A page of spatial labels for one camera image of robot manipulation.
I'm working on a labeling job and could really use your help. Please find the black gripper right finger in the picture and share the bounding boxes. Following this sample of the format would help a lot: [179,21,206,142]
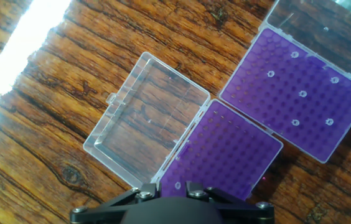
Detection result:
[185,181,276,224]

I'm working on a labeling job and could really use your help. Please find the brown wooden board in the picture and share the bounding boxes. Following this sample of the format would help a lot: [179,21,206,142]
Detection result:
[0,0,351,224]

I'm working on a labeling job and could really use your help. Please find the purple pipette tip box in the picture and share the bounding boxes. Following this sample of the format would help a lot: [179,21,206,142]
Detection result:
[82,51,284,202]
[218,0,351,164]

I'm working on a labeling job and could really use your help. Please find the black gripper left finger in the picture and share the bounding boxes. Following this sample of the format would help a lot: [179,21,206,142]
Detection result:
[69,182,159,224]

